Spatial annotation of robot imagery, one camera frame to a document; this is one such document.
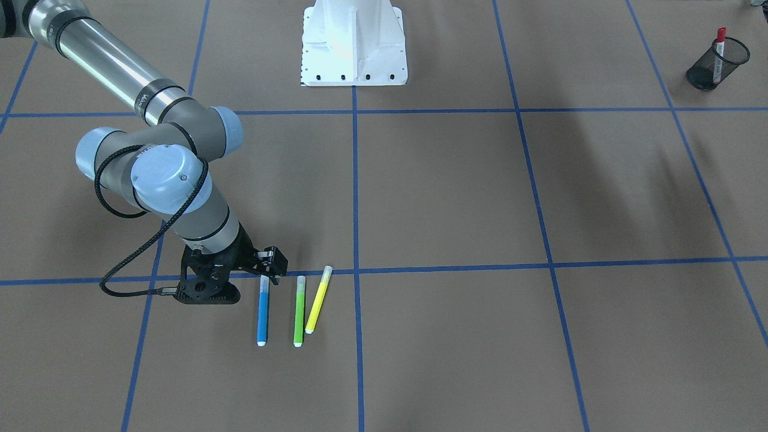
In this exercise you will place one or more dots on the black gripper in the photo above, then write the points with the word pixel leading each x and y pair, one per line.
pixel 246 248

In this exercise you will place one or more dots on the blue marker pen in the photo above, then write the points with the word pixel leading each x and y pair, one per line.
pixel 263 311

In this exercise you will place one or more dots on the red marker pen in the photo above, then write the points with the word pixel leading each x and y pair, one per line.
pixel 718 49

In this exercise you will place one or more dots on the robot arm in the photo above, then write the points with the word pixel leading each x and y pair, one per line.
pixel 162 169

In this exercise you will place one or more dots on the green marker pen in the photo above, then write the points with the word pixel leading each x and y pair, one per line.
pixel 299 312

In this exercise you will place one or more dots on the yellow marker pen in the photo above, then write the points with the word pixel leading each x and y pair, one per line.
pixel 312 320

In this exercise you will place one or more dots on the black mesh cup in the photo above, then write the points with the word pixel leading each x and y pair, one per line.
pixel 700 74

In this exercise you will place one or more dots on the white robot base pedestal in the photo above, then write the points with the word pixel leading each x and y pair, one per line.
pixel 353 43

